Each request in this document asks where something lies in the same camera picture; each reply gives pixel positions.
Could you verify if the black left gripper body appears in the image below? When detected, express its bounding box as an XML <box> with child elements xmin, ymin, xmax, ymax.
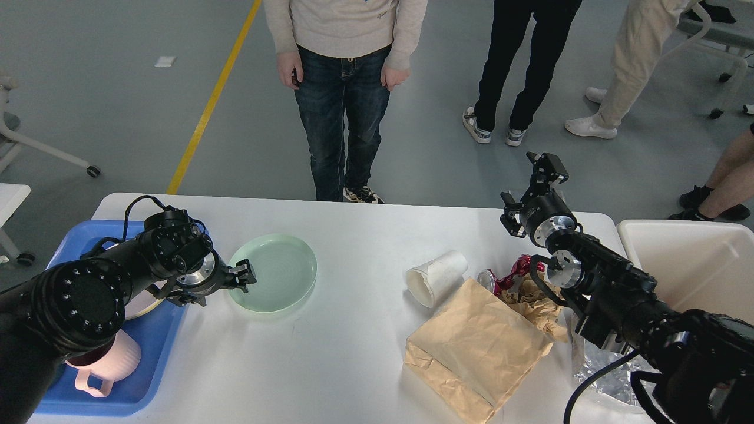
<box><xmin>176</xmin><ymin>250</ymin><xmax>232</xmax><ymax>296</ymax></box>

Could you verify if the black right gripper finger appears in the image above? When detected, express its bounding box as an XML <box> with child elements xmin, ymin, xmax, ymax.
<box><xmin>500</xmin><ymin>191</ymin><xmax>526</xmax><ymax>238</ymax></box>
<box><xmin>526</xmin><ymin>152</ymin><xmax>569</xmax><ymax>200</ymax></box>

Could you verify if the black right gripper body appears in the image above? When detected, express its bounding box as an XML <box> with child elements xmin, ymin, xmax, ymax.
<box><xmin>520</xmin><ymin>191</ymin><xmax>577</xmax><ymax>247</ymax></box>

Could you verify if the mint green plate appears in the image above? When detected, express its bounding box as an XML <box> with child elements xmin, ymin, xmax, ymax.
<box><xmin>230</xmin><ymin>233</ymin><xmax>318</xmax><ymax>313</ymax></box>

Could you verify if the pink ribbed mug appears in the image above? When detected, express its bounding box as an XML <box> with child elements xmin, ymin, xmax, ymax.
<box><xmin>65</xmin><ymin>330</ymin><xmax>142</xmax><ymax>398</ymax></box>

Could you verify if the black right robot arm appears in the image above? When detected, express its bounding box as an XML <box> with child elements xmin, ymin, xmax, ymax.
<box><xmin>500</xmin><ymin>152</ymin><xmax>753</xmax><ymax>423</ymax></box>

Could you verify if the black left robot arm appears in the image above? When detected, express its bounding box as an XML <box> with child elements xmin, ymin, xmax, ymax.
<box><xmin>2</xmin><ymin>202</ymin><xmax>256</xmax><ymax>423</ymax></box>

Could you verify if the blue plastic tray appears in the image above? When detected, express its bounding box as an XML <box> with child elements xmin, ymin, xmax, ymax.
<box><xmin>35</xmin><ymin>220</ymin><xmax>187</xmax><ymax>417</ymax></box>

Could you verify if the pink ceramic plate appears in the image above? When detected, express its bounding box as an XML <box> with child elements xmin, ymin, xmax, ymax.
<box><xmin>97</xmin><ymin>241</ymin><xmax>171</xmax><ymax>322</ymax></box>

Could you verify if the crushed red soda can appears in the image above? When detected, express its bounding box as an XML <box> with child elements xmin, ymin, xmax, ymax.
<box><xmin>476</xmin><ymin>254</ymin><xmax>545</xmax><ymax>303</ymax></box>

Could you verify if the crumpled brown paper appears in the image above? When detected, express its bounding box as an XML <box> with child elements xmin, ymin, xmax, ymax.
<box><xmin>499</xmin><ymin>274</ymin><xmax>568</xmax><ymax>343</ymax></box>

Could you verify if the white paper cup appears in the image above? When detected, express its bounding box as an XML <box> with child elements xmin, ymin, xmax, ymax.
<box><xmin>406</xmin><ymin>250</ymin><xmax>468</xmax><ymax>309</ymax></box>

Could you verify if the brown paper bag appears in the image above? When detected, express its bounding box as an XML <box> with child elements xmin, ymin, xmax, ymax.
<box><xmin>404</xmin><ymin>279</ymin><xmax>553</xmax><ymax>423</ymax></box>

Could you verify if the person in black trousers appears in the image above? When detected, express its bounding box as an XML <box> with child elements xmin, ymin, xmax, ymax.
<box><xmin>462</xmin><ymin>0</ymin><xmax>583</xmax><ymax>147</ymax></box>

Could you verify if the white plastic bin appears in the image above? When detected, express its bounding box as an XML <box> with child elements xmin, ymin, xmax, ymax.
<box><xmin>617</xmin><ymin>220</ymin><xmax>753</xmax><ymax>324</ymax></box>

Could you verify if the person in beige trousers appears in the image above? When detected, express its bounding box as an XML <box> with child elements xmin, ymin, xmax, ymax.
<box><xmin>564</xmin><ymin>1</ymin><xmax>697</xmax><ymax>140</ymax></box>

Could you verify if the crumpled foil tray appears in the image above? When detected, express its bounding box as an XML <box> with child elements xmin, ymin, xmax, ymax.
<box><xmin>558</xmin><ymin>309</ymin><xmax>657</xmax><ymax>414</ymax></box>

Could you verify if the person in white shirt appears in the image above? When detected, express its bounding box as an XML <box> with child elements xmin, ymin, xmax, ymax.
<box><xmin>668</xmin><ymin>124</ymin><xmax>753</xmax><ymax>222</ymax></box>

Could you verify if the small white side table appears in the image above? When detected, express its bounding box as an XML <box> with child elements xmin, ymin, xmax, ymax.
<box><xmin>0</xmin><ymin>183</ymin><xmax>36</xmax><ymax>266</ymax></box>

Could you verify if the white rolling chair base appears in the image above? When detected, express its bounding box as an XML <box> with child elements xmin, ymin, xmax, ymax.
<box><xmin>1</xmin><ymin>69</ymin><xmax>101</xmax><ymax>178</ymax></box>

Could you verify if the person in beige sweater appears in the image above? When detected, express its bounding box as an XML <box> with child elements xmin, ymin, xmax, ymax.
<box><xmin>264</xmin><ymin>1</ymin><xmax>428</xmax><ymax>204</ymax></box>

